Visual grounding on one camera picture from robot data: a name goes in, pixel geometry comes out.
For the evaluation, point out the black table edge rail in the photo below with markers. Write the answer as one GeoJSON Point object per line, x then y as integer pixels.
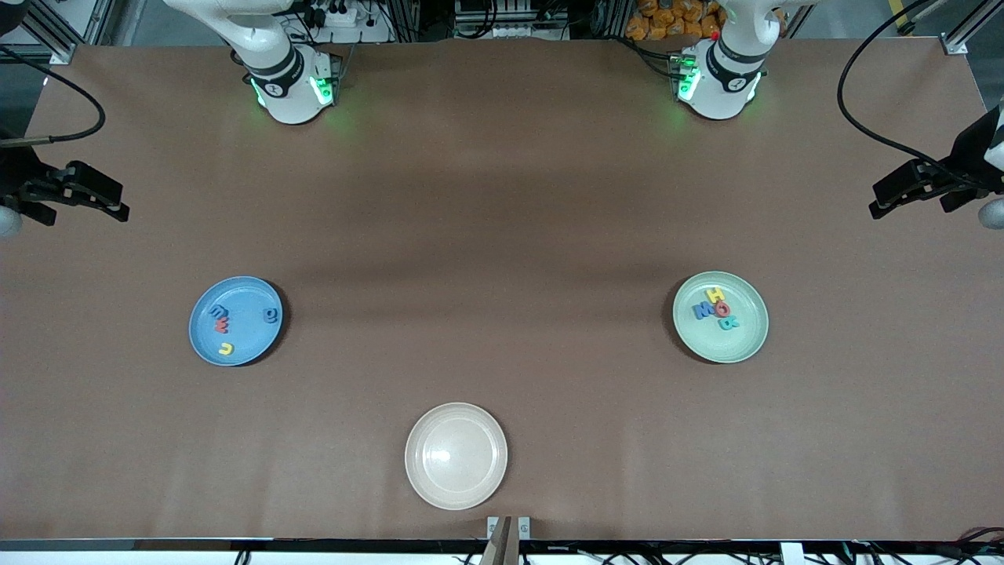
{"type": "Point", "coordinates": [235, 543]}

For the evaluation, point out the green plate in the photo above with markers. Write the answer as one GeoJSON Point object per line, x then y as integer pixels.
{"type": "Point", "coordinates": [722, 349]}

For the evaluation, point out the blue foam capital W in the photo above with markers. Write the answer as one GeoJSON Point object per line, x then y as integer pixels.
{"type": "Point", "coordinates": [700, 312]}

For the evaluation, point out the beige plate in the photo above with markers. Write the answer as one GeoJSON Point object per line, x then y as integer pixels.
{"type": "Point", "coordinates": [455, 455]}

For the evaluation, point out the red foam small w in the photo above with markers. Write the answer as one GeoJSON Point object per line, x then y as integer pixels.
{"type": "Point", "coordinates": [223, 326]}

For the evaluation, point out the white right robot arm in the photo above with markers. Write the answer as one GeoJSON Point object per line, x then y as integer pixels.
{"type": "Point", "coordinates": [286, 102]}

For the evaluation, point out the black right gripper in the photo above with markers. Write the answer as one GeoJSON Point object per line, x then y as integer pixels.
{"type": "Point", "coordinates": [16, 174]}

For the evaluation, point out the aluminium frame profile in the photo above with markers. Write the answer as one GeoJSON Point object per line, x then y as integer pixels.
{"type": "Point", "coordinates": [953, 45]}
{"type": "Point", "coordinates": [59, 53]}

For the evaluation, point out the orange packets pile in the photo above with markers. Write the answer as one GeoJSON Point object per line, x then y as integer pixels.
{"type": "Point", "coordinates": [667, 23]}

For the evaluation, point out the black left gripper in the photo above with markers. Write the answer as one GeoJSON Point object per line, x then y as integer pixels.
{"type": "Point", "coordinates": [973, 151]}

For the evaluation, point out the blue foam small a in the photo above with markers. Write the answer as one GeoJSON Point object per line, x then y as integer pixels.
{"type": "Point", "coordinates": [266, 315]}

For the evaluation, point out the yellow foam letter H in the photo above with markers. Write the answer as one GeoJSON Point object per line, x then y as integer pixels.
{"type": "Point", "coordinates": [714, 295]}

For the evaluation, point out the blue plate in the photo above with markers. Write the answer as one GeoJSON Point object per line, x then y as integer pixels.
{"type": "Point", "coordinates": [251, 337]}

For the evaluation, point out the blue foam small m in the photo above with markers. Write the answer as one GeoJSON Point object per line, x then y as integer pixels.
{"type": "Point", "coordinates": [217, 311]}

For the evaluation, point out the white power strip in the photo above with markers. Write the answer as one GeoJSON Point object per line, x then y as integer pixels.
{"type": "Point", "coordinates": [345, 16]}

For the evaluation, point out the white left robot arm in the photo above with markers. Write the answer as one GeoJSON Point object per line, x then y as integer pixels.
{"type": "Point", "coordinates": [718, 90]}

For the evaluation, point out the brown mounting stick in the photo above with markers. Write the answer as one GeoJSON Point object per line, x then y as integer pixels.
{"type": "Point", "coordinates": [499, 549]}

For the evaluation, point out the metal table edge bracket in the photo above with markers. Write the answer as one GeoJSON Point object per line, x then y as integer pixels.
{"type": "Point", "coordinates": [524, 527]}

